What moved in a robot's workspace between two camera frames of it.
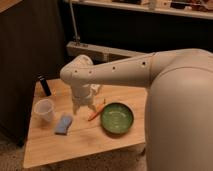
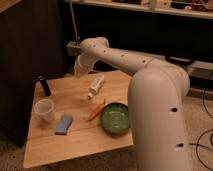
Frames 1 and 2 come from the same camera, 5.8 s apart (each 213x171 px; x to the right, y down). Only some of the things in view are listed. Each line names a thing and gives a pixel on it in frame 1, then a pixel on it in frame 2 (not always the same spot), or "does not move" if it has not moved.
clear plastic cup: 45,110 does not move
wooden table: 58,132 does not move
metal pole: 73,20 does not move
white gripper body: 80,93 → 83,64
